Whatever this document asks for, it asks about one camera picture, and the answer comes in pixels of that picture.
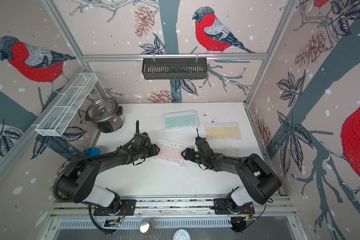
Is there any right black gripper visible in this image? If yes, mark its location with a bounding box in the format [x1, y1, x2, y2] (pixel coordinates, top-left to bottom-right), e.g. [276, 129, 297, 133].
[180, 146, 207, 164]

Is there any pink keyboard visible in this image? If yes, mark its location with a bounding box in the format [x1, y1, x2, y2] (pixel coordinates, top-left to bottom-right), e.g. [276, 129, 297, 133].
[154, 139, 193, 167]

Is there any green keyboard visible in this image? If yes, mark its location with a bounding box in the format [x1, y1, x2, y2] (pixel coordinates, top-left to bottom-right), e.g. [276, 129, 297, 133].
[163, 110, 199, 131]

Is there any yellow keyboard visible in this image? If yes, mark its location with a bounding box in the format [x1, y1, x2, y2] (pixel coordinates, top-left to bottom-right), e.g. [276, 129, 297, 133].
[205, 122, 242, 140]

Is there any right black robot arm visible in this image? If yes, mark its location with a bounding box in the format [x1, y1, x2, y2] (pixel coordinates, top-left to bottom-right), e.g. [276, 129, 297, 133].
[181, 137, 282, 209]

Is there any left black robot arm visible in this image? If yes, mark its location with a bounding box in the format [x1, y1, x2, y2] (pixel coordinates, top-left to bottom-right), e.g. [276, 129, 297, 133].
[53, 133, 160, 208]

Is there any steel rice cooker pot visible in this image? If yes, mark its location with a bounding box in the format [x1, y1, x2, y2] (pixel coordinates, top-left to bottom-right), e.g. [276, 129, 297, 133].
[85, 99, 124, 133]

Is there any blue lidded container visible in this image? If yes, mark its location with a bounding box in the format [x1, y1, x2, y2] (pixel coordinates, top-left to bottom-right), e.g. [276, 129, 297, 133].
[83, 148, 102, 156]

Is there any white round lid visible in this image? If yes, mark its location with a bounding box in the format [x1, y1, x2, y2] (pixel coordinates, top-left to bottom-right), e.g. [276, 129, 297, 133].
[173, 229, 191, 240]

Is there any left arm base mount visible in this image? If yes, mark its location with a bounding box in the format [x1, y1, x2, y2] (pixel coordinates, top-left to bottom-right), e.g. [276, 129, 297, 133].
[94, 199, 137, 217]

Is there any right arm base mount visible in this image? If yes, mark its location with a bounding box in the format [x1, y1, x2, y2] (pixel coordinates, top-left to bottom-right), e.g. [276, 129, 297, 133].
[210, 198, 255, 215]

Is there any black hanging wall basket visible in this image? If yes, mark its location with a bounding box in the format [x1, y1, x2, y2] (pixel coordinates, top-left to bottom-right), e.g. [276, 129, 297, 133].
[142, 57, 208, 80]

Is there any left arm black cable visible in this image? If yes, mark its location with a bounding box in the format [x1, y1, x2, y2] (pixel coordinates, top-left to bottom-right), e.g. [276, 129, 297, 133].
[87, 205, 121, 235]

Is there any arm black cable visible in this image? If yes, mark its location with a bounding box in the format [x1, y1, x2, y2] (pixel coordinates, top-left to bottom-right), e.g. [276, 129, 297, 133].
[242, 197, 274, 226]
[87, 205, 121, 235]

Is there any white wire mesh shelf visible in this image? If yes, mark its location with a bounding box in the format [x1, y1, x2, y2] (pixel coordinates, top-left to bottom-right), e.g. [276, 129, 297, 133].
[36, 73, 98, 137]

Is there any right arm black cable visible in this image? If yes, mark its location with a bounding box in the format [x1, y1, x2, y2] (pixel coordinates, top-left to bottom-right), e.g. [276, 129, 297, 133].
[242, 197, 274, 226]

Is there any aluminium rail track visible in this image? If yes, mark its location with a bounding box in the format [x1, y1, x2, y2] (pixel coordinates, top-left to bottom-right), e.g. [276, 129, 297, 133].
[49, 195, 297, 219]

